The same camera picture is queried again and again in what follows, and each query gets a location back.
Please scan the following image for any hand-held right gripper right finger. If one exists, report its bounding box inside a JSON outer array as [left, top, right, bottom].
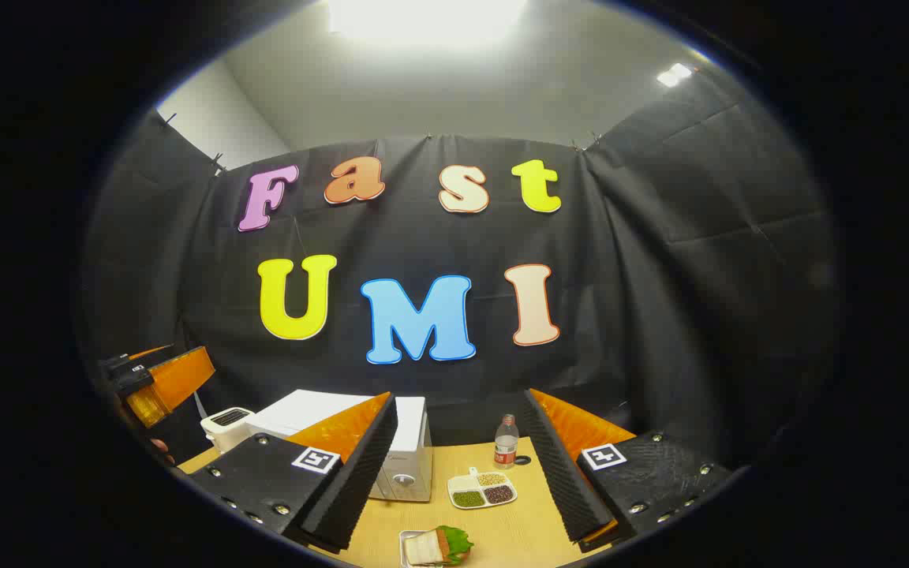
[[522, 388, 733, 553]]

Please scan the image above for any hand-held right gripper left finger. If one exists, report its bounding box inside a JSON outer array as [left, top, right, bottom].
[[186, 392, 398, 553]]

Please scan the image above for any white microwave oven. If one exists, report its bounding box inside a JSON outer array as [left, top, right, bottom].
[[245, 389, 433, 503]]

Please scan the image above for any sandwich with lettuce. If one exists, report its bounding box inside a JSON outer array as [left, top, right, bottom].
[[405, 525, 475, 567]]

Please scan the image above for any clear plastic water bottle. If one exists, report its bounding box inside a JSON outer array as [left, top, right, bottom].
[[493, 414, 520, 470]]

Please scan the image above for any white toaster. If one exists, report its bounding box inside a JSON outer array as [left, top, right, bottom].
[[200, 407, 256, 454]]

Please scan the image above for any white divided dish of beans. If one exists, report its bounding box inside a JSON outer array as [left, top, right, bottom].
[[447, 467, 518, 510]]

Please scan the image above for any white plastic tray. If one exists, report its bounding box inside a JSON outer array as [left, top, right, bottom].
[[398, 530, 443, 568]]

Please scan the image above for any large ceiling light panel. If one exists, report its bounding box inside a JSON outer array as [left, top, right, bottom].
[[328, 0, 530, 44]]

